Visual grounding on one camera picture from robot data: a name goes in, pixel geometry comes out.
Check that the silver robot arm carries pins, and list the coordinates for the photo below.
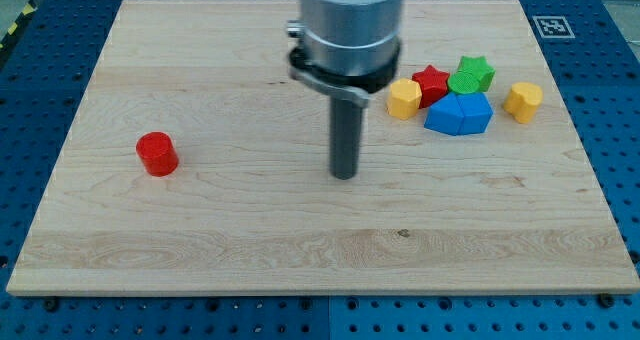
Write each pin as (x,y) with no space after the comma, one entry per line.
(349,37)

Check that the blue cube block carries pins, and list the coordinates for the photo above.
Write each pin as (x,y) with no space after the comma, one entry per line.
(445,116)

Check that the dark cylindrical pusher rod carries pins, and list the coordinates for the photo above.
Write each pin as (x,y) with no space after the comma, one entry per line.
(344,138)

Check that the yellow hexagon block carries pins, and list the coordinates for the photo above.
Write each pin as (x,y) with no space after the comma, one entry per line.
(404,99)

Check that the red star block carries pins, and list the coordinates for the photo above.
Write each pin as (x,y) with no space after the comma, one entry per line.
(433,85)

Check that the red cylinder block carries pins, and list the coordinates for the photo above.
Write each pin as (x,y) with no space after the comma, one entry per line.
(157,153)

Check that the green cylinder block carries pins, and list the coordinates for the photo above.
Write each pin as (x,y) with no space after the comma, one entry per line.
(463,83)

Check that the blue pentagon block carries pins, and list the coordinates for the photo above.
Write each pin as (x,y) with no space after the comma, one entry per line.
(477,113)

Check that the green star block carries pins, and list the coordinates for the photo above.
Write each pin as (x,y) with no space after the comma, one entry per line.
(480,69)

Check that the yellow heart block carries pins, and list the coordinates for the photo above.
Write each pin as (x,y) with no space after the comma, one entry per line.
(523,101)

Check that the white fiducial marker tag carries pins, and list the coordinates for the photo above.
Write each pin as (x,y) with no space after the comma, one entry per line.
(553,27)

